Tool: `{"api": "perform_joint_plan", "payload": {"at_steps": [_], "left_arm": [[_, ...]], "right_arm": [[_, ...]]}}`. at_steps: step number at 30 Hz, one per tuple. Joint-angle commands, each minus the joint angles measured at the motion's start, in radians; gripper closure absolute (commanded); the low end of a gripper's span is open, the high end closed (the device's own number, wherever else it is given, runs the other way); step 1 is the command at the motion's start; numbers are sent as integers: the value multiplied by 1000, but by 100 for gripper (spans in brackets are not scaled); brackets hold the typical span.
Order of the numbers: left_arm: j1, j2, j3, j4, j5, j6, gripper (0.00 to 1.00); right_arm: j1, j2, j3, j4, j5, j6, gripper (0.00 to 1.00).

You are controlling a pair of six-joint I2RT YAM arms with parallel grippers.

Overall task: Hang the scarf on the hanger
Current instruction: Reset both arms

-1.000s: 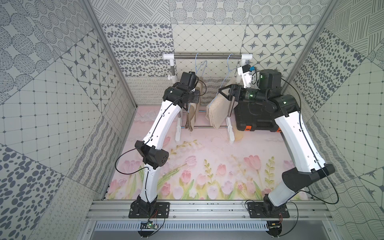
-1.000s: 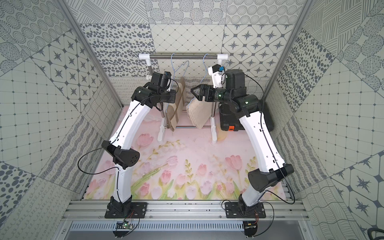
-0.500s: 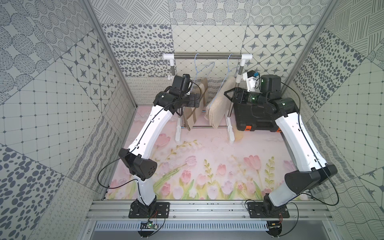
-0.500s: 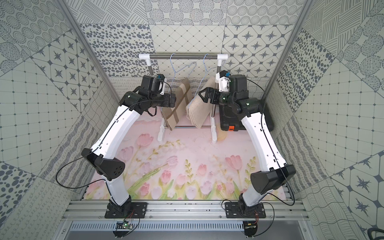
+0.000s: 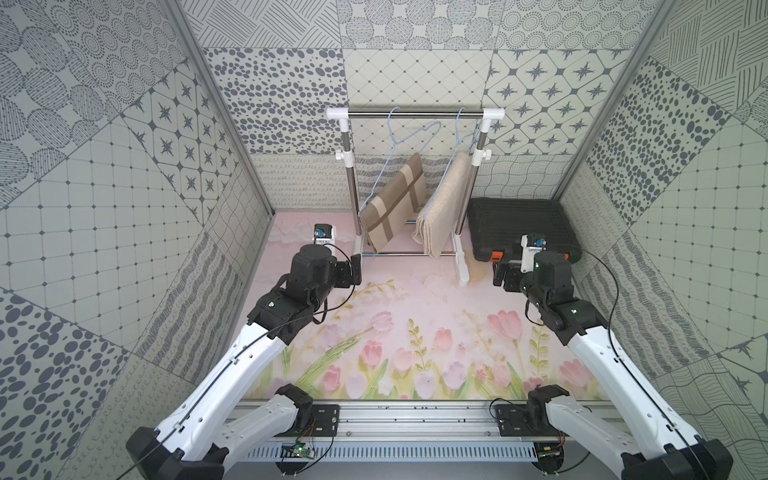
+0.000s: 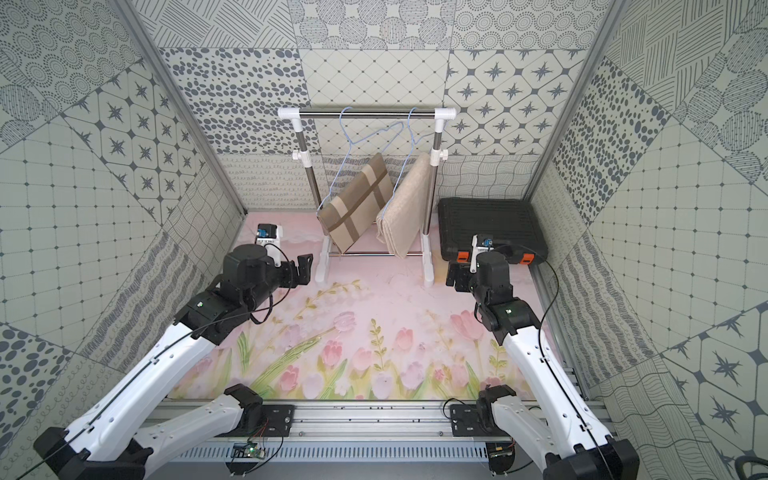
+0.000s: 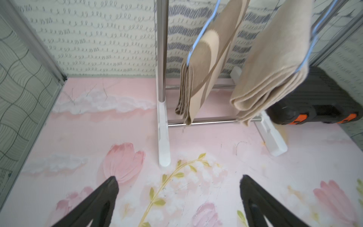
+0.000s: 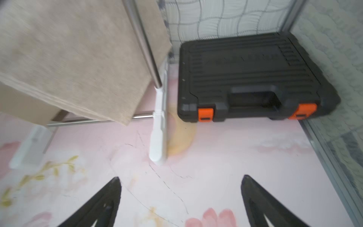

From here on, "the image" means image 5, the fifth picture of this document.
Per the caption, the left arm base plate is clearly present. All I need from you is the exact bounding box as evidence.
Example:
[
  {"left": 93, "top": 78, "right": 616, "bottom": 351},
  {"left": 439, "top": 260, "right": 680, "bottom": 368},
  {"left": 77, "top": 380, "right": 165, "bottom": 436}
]
[{"left": 280, "top": 404, "right": 341, "bottom": 438}]

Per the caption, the white steel clothes rack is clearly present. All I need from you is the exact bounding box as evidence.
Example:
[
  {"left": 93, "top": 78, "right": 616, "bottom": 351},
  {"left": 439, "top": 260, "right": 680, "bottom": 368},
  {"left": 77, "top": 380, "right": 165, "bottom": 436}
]
[{"left": 325, "top": 107, "right": 505, "bottom": 287}]

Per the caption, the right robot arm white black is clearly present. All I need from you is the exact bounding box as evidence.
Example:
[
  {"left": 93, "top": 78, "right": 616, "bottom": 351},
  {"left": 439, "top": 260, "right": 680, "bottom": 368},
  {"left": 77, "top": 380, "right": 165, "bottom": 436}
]
[{"left": 493, "top": 246, "right": 734, "bottom": 479}]

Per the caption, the green circuit board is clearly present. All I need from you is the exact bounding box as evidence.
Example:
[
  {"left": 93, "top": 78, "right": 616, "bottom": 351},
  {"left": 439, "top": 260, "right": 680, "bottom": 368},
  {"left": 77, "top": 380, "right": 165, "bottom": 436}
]
[{"left": 280, "top": 442, "right": 316, "bottom": 461}]

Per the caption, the right black controller box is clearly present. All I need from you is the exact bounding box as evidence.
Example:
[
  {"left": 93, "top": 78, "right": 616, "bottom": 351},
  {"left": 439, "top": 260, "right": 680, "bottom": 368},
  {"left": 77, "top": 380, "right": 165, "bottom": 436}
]
[{"left": 533, "top": 443, "right": 564, "bottom": 475}]

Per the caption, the brown plaid scarf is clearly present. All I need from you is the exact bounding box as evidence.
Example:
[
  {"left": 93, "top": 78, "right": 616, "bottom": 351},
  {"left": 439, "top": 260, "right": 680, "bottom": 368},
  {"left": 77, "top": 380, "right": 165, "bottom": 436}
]
[{"left": 359, "top": 153, "right": 427, "bottom": 253}]

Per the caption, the beige wool scarf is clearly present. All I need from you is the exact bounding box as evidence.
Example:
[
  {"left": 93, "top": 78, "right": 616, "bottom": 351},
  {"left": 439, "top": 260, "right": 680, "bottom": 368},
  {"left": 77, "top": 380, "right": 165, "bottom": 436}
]
[{"left": 412, "top": 152, "right": 471, "bottom": 259}]

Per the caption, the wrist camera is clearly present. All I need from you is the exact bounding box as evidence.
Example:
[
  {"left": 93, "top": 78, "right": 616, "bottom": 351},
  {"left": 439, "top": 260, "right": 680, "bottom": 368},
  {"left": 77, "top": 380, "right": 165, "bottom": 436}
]
[
  {"left": 313, "top": 223, "right": 336, "bottom": 245},
  {"left": 520, "top": 234, "right": 546, "bottom": 274}
]

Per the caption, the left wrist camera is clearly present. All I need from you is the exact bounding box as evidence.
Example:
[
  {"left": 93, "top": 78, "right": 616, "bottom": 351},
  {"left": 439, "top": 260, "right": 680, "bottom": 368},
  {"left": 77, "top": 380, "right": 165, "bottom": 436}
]
[{"left": 313, "top": 223, "right": 336, "bottom": 245}]

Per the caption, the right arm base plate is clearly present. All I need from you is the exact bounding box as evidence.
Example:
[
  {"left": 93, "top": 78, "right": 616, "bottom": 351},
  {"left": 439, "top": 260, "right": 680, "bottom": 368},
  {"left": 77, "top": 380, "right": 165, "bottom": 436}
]
[{"left": 490, "top": 402, "right": 564, "bottom": 437}]

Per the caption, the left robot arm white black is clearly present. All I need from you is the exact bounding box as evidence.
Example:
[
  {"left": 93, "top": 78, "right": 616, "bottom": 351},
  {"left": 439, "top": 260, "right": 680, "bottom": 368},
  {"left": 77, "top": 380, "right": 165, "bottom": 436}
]
[{"left": 126, "top": 244, "right": 362, "bottom": 479}]

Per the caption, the aluminium mounting rail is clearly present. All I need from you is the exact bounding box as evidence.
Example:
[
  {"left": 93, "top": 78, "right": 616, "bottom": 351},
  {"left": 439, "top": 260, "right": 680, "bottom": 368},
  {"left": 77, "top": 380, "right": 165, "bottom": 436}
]
[{"left": 170, "top": 399, "right": 666, "bottom": 444}]

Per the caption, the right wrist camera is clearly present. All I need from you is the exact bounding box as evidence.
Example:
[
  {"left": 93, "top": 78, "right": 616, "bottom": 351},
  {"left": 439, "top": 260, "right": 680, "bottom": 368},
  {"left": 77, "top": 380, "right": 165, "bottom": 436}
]
[{"left": 520, "top": 234, "right": 546, "bottom": 274}]

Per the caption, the light blue wire hanger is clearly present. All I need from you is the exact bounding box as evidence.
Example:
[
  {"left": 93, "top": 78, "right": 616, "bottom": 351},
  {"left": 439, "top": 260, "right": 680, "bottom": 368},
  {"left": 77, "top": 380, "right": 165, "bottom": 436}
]
[
  {"left": 357, "top": 106, "right": 442, "bottom": 214},
  {"left": 434, "top": 106, "right": 481, "bottom": 205}
]

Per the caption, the black plastic tool case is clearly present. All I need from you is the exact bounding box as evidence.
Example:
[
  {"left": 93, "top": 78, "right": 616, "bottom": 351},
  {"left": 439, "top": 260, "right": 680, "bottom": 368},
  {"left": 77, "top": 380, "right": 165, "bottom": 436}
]
[{"left": 467, "top": 198, "right": 582, "bottom": 263}]

